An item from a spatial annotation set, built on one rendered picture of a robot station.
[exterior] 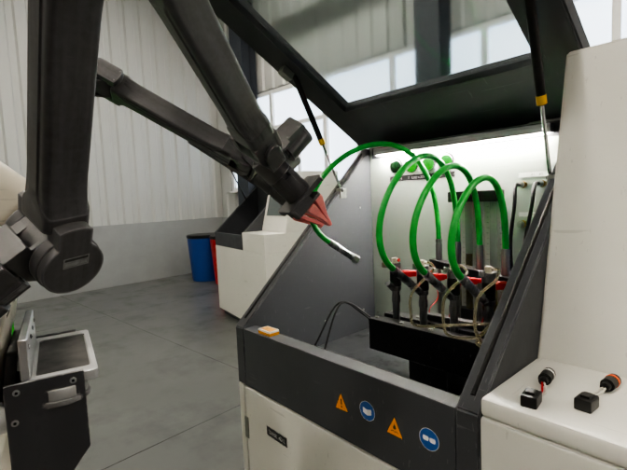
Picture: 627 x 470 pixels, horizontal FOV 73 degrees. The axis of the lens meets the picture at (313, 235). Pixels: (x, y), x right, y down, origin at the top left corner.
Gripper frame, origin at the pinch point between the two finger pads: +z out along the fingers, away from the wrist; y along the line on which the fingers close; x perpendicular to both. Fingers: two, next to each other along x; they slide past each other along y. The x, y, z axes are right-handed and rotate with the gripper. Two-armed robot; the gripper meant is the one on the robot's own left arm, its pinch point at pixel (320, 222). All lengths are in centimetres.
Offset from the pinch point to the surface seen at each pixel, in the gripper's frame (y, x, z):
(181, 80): 619, -137, -413
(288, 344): -2.6, 27.6, 12.7
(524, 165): -2, -44, 31
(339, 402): -13.4, 28.7, 27.7
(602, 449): -50, 7, 49
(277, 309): 18.2, 24.4, 4.8
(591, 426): -47, 6, 48
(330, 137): 497, -186, -111
